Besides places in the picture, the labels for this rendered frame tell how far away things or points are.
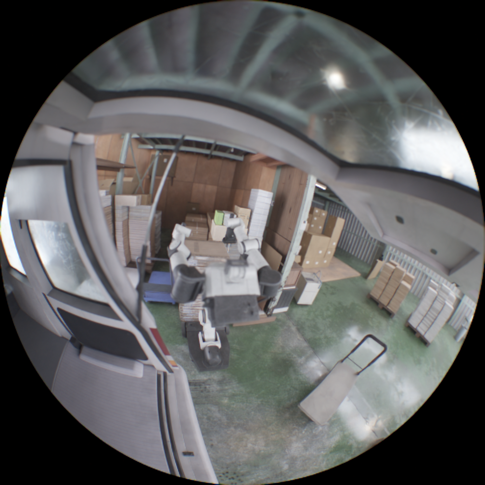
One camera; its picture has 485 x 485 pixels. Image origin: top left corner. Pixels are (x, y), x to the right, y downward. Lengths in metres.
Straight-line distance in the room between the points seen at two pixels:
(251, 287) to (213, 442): 1.50
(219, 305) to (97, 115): 0.69
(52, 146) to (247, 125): 0.47
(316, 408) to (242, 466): 0.88
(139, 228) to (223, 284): 2.52
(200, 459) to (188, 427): 0.25
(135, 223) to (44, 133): 2.71
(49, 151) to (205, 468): 1.41
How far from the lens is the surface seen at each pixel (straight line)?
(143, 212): 2.90
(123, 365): 1.12
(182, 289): 0.64
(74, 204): 0.47
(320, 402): 1.82
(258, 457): 1.79
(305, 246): 4.26
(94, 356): 1.24
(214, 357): 1.47
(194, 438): 1.15
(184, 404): 1.15
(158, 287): 2.05
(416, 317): 4.91
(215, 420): 1.68
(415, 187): 0.36
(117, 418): 1.16
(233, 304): 0.65
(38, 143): 0.47
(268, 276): 0.75
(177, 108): 0.28
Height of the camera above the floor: 1.68
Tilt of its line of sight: 19 degrees down
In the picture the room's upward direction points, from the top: 12 degrees clockwise
